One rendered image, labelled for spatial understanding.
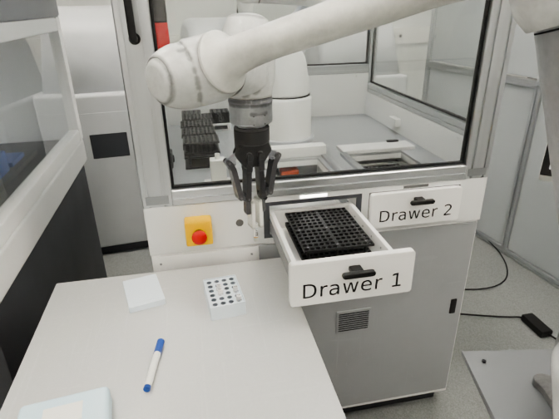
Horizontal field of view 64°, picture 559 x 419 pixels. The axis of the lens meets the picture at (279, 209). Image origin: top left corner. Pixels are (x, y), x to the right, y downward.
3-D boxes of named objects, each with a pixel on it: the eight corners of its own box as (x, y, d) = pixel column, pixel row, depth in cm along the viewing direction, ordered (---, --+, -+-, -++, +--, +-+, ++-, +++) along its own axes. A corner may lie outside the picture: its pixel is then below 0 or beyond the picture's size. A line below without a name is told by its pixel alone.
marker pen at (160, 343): (150, 392, 86) (150, 386, 85) (142, 393, 86) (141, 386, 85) (165, 343, 99) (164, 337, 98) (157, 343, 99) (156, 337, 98)
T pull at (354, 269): (376, 276, 97) (376, 271, 96) (343, 280, 95) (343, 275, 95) (369, 268, 100) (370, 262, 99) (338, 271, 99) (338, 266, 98)
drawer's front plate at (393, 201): (457, 219, 139) (463, 186, 135) (369, 229, 134) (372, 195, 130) (454, 217, 141) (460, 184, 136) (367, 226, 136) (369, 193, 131)
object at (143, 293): (165, 303, 112) (165, 298, 111) (130, 313, 108) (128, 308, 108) (156, 278, 122) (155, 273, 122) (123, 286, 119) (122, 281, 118)
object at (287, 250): (401, 283, 106) (404, 260, 103) (295, 297, 101) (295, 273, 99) (345, 212, 142) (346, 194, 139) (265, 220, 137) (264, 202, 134)
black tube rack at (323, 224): (372, 266, 112) (374, 243, 109) (304, 274, 109) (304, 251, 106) (343, 226, 132) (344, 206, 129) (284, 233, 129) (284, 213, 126)
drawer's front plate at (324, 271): (411, 291, 105) (416, 250, 101) (289, 308, 100) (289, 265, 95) (407, 287, 107) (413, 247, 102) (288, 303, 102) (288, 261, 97)
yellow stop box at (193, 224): (213, 245, 122) (211, 222, 119) (186, 248, 121) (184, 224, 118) (212, 237, 127) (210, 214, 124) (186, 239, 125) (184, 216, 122)
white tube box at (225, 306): (246, 314, 107) (245, 301, 106) (211, 321, 105) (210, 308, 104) (235, 286, 118) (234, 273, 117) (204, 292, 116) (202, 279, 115)
